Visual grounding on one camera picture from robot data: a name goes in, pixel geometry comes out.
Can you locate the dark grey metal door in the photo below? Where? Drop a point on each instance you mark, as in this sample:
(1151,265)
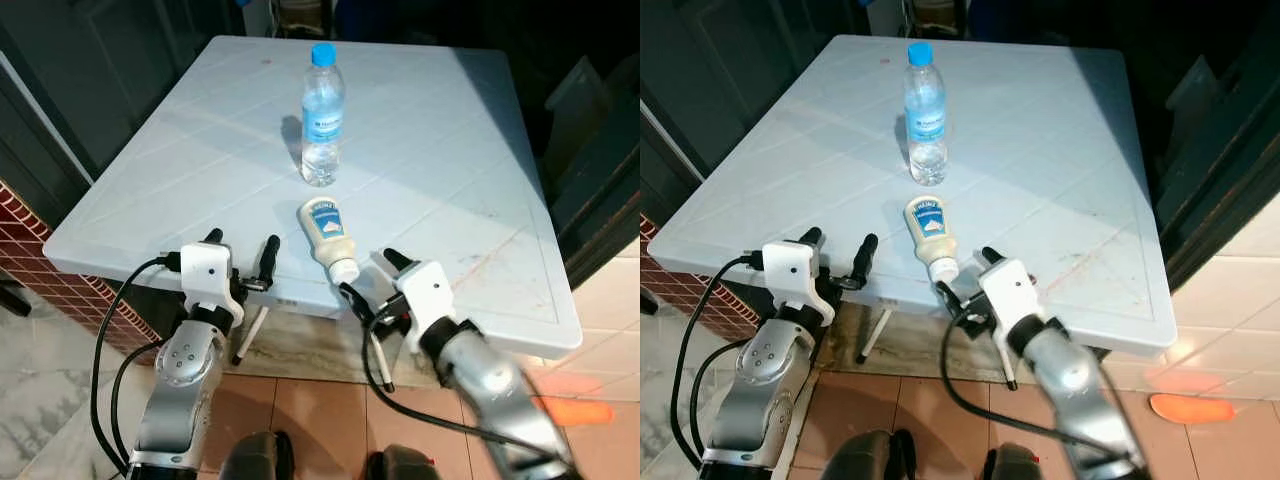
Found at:
(90,70)
(720,70)

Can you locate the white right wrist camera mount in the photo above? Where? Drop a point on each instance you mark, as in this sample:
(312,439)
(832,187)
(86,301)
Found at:
(430,295)
(1012,292)

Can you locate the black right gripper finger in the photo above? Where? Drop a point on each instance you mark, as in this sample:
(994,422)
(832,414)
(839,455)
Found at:
(949,293)
(352,298)
(994,257)
(397,261)

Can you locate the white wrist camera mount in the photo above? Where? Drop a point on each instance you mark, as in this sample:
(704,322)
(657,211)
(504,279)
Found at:
(430,295)
(792,270)
(208,272)
(1012,292)

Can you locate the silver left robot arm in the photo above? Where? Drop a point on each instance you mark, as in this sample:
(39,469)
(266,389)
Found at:
(765,380)
(185,370)

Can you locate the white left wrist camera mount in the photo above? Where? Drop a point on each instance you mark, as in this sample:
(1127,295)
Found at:
(208,272)
(792,270)

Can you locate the dark robot leg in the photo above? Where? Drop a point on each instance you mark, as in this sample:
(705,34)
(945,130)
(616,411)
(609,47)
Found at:
(1020,465)
(400,465)
(255,458)
(865,458)

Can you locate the dark right robot leg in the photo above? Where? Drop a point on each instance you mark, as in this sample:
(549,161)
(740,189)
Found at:
(1020,465)
(400,465)

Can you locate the dark left robot leg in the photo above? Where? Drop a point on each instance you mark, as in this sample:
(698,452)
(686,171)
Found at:
(865,458)
(255,458)

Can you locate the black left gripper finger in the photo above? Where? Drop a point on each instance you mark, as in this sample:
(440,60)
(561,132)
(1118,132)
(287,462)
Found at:
(271,258)
(214,238)
(866,256)
(810,237)

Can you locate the white plastic folding table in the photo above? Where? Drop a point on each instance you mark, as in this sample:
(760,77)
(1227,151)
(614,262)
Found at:
(1040,170)
(430,170)

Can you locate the orange slipper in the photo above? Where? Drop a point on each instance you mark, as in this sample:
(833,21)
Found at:
(572,411)
(1192,408)

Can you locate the white table leg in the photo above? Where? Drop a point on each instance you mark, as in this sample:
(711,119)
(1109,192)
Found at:
(1009,365)
(251,335)
(873,335)
(381,362)

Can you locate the black stool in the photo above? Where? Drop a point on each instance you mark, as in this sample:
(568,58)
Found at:
(12,298)

